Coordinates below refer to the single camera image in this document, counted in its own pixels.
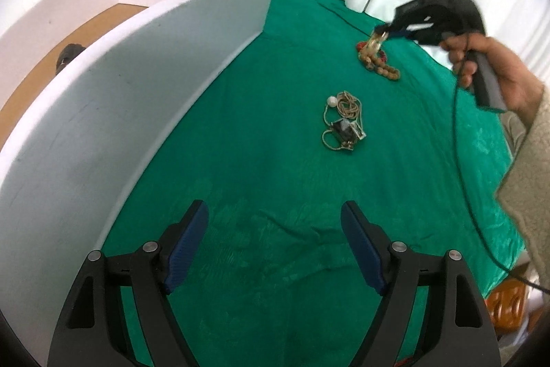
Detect brown wooden bead bracelet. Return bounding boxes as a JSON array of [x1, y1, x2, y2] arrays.
[[357, 42, 402, 82]]

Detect beige fleece sleeve forearm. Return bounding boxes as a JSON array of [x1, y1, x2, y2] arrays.
[[496, 87, 550, 288]]

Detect person right hand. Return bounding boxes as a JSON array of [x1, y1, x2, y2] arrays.
[[440, 33, 545, 127]]

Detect green velvet cloth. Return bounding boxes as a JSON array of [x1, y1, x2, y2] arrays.
[[102, 0, 524, 366]]

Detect white cardboard box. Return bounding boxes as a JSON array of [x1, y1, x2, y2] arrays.
[[1, 0, 271, 365]]

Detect black cable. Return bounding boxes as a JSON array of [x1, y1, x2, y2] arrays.
[[450, 65, 550, 294]]

